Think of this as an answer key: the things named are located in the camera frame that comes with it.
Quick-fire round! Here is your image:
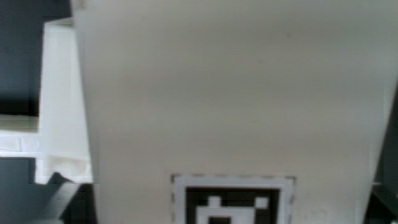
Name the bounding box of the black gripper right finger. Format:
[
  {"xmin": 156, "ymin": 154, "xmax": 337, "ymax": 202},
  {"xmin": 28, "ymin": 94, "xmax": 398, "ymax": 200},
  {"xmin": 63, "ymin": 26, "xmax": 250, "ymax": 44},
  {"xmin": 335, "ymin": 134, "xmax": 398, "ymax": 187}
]
[{"xmin": 362, "ymin": 183, "xmax": 398, "ymax": 224}]

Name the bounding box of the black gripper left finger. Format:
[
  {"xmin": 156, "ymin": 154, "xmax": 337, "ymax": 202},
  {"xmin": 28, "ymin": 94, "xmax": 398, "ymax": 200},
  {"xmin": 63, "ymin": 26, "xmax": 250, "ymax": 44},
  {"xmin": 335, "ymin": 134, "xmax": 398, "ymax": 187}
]
[{"xmin": 33, "ymin": 173, "xmax": 95, "ymax": 224}]

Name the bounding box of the white cabinet top block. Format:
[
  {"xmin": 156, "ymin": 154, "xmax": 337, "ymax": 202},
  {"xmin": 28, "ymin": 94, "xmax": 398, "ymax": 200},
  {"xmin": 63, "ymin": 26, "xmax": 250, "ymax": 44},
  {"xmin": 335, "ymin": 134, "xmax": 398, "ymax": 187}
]
[{"xmin": 61, "ymin": 0, "xmax": 398, "ymax": 224}]

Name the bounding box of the white U-shaped obstacle fence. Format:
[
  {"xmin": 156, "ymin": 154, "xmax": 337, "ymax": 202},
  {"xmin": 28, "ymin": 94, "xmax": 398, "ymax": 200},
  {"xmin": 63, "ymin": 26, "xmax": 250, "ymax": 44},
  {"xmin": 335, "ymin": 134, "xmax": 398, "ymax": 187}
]
[{"xmin": 0, "ymin": 114, "xmax": 38, "ymax": 158}]

